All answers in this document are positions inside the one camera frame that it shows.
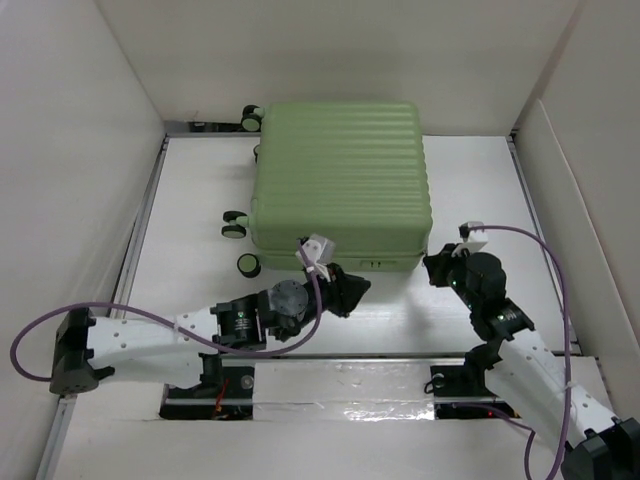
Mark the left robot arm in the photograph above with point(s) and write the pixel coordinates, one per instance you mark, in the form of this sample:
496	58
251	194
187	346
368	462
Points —
186	350

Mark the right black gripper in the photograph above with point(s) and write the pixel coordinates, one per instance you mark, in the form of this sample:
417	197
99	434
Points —
435	264

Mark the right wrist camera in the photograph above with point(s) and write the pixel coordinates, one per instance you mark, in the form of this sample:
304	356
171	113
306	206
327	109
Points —
473	238

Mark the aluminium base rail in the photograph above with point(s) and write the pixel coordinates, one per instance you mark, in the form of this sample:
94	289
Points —
300	390

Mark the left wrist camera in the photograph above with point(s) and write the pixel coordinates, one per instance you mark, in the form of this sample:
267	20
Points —
315	253

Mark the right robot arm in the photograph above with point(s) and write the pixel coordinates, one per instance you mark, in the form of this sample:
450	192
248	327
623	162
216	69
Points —
513	364

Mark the green hard-shell suitcase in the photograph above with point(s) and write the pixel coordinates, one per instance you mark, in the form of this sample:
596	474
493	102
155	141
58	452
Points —
353	172

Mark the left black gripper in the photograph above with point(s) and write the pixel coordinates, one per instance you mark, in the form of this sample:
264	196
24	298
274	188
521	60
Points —
342	289

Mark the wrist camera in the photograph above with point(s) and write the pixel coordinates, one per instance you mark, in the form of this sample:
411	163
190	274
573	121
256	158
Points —
473	238
315	253

